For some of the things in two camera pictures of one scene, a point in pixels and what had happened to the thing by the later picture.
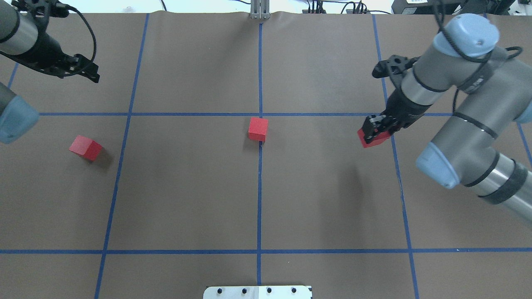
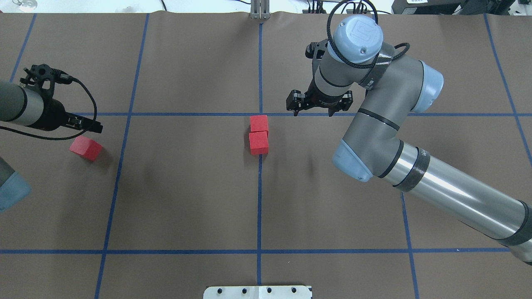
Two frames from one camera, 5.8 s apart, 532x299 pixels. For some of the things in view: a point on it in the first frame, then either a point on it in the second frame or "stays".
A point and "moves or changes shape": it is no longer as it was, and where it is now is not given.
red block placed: x=257 y=128 stays
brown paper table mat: x=219 y=157 stays
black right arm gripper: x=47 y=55 → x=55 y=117
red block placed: x=378 y=138 moves or changes shape
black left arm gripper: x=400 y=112 → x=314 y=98
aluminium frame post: x=260 y=9 stays
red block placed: x=87 y=148 stays
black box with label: x=424 y=6 stays
